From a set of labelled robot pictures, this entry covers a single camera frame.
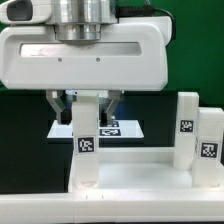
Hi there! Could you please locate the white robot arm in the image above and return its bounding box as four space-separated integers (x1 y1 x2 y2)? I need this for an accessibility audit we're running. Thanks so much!
0 0 176 123

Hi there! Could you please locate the white desk top tray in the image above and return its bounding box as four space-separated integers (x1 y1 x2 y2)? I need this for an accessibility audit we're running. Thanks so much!
68 147 224 194

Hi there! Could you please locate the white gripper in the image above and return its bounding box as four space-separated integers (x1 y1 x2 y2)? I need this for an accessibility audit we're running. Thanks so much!
0 16 169 125

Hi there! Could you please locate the fiducial marker sheet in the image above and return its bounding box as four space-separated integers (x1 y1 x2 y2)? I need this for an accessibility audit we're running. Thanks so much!
47 120 144 139

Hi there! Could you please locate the white front rail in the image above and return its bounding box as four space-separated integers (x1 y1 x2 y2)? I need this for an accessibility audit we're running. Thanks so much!
0 190 224 224

